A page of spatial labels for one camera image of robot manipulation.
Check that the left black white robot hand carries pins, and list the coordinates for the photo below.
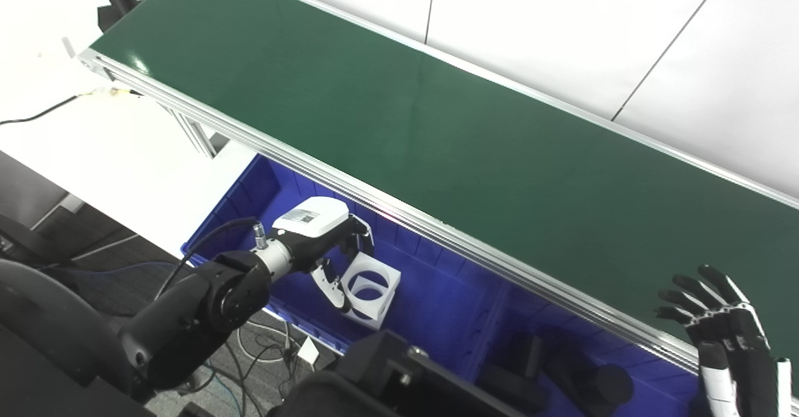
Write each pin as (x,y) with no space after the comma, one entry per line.
(312,217)

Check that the green conveyor belt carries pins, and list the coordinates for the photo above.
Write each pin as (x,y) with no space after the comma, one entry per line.
(437,123)
(437,233)

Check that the blue bin with white parts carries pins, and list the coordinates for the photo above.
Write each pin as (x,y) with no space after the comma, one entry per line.
(431,304)

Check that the blue bin with black parts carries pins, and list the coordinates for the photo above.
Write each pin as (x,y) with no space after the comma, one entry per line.
(493,317)

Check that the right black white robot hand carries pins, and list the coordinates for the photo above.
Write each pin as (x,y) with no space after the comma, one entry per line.
(743,354)

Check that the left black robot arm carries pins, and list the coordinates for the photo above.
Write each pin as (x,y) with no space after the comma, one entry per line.
(200,304)

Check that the white power adapter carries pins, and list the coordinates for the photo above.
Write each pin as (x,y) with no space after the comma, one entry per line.
(309,351)

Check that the black robot torso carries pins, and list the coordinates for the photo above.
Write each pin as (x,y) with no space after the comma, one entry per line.
(387,373)

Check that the black angled part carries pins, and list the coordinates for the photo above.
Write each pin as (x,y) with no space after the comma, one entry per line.
(530,358)

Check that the aluminium conveyor leg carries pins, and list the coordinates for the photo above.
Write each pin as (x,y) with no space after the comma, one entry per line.
(193,133)

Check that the white square part with hole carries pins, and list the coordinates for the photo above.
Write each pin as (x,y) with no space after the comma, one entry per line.
(388,283)

